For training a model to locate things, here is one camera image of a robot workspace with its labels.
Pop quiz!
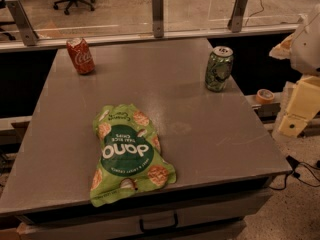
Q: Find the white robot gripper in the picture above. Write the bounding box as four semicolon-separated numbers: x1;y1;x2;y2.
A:
269;4;320;137

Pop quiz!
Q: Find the green soda can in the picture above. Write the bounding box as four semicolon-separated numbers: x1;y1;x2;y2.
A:
205;46;233;92

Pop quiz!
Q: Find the red cola can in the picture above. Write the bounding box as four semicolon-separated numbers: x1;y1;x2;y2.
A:
66;38;95;75

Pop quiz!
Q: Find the orange tape roll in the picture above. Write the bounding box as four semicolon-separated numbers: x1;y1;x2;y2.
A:
256;89;275;104

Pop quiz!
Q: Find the green rice chips bag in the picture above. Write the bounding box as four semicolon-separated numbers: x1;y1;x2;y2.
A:
90;104;177;207

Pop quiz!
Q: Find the black floor cable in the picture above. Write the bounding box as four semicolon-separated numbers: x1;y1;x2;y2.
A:
268;155;320;191

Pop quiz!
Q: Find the middle metal glass bracket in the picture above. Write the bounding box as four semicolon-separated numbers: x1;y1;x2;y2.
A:
152;0;164;38

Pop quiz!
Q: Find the black drawer handle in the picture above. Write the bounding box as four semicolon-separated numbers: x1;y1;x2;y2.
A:
139;213;179;234

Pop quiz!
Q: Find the left metal glass bracket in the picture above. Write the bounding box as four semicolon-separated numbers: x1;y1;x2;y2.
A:
6;0;39;46

